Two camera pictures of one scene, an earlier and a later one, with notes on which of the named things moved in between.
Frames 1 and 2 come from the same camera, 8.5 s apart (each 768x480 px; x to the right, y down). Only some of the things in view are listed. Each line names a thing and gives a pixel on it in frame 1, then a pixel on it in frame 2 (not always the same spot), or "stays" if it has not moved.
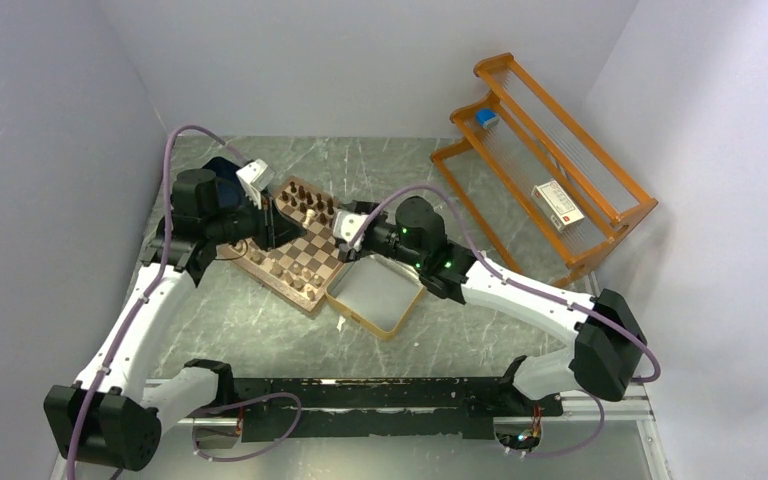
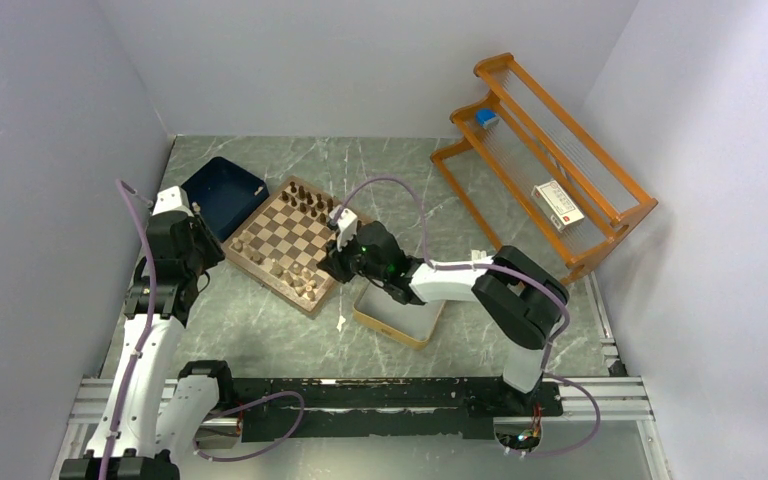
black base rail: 310,409 stays
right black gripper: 382,218 → 333,261
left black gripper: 274,227 → 213,252
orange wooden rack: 553,200 stays
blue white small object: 487,118 stays
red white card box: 563,213 stays
